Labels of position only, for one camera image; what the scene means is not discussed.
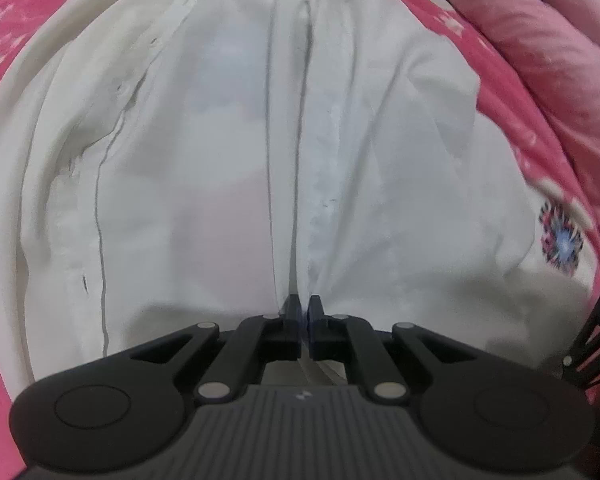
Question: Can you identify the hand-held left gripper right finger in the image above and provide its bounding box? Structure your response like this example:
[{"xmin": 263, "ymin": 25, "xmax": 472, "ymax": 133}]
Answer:
[{"xmin": 307, "ymin": 294, "xmax": 477, "ymax": 406}]

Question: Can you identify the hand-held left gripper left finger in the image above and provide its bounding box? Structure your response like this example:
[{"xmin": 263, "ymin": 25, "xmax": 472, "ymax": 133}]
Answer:
[{"xmin": 125, "ymin": 294, "xmax": 303, "ymax": 406}]

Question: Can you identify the white garment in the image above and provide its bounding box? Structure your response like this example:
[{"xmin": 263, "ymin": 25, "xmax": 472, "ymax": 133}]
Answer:
[{"xmin": 0, "ymin": 0, "xmax": 600, "ymax": 391}]

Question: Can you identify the pink quilt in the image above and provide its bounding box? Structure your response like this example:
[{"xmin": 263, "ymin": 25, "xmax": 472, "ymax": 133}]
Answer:
[{"xmin": 440, "ymin": 0, "xmax": 600, "ymax": 261}]

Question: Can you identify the pink printed blanket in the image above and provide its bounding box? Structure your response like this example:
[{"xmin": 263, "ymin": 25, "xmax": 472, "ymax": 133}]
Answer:
[{"xmin": 0, "ymin": 0, "xmax": 600, "ymax": 480}]

